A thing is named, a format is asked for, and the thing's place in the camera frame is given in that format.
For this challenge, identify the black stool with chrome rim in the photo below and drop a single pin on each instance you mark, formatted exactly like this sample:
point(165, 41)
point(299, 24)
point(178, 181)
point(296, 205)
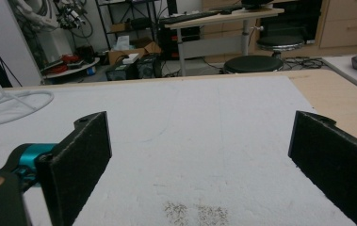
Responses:
point(279, 42)

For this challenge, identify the round white low table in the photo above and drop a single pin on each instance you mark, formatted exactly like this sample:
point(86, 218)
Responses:
point(72, 70)

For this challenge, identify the black metal shelf rack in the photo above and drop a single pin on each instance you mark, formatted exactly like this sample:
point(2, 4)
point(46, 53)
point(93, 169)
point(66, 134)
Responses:
point(126, 28)

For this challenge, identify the wooden desk with grey legs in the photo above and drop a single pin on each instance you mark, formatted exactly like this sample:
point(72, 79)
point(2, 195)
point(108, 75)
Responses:
point(223, 17)

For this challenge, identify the black round stool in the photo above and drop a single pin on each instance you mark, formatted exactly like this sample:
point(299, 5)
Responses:
point(253, 63)

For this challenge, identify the dark computer tower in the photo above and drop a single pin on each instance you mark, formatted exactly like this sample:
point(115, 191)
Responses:
point(182, 42)

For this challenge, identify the red tool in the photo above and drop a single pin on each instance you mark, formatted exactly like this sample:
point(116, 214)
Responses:
point(70, 58)

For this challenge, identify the black box with green label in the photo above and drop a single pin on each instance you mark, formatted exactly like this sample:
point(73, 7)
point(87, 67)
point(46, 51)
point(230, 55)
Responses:
point(119, 71)

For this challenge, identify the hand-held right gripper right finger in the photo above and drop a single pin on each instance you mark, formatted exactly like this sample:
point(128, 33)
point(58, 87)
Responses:
point(333, 157)

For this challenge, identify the black keyboard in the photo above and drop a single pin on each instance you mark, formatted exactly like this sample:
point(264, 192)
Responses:
point(188, 16)

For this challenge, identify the small white box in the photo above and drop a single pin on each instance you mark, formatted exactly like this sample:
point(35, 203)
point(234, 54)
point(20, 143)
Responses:
point(131, 58)

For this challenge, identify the brown cardboard box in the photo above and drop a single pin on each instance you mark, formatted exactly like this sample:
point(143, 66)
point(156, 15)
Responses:
point(119, 55)

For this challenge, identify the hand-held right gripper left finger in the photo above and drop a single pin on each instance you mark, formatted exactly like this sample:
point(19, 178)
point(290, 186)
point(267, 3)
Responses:
point(75, 163)

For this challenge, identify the white thin stand rod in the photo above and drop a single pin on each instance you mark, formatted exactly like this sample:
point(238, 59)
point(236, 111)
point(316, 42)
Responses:
point(8, 94)

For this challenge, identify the white foam mat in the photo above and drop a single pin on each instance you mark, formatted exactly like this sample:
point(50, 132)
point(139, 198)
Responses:
point(198, 132)

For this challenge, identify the wooden drawer cabinet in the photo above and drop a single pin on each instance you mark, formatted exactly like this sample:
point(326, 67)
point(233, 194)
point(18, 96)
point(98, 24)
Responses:
point(348, 23)

